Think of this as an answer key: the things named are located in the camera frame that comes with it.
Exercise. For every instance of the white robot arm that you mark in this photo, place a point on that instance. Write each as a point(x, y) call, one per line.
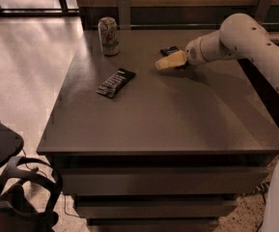
point(239, 36)

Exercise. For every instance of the grey drawer cabinet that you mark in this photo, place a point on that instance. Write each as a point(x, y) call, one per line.
point(170, 152)

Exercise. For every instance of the white soda can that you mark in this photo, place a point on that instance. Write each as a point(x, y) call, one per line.
point(108, 36)

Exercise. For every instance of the black vr headset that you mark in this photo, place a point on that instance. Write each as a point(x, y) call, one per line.
point(13, 201)

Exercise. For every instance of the black snack bar wrapper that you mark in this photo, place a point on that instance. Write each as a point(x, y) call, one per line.
point(112, 86)

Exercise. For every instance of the grey metal wall rail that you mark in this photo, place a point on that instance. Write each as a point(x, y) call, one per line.
point(199, 17)

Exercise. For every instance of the dark blue rxbar wrapper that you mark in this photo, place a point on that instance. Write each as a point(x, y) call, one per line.
point(168, 50)

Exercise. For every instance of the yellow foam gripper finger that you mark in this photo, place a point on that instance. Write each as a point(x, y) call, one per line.
point(174, 60)

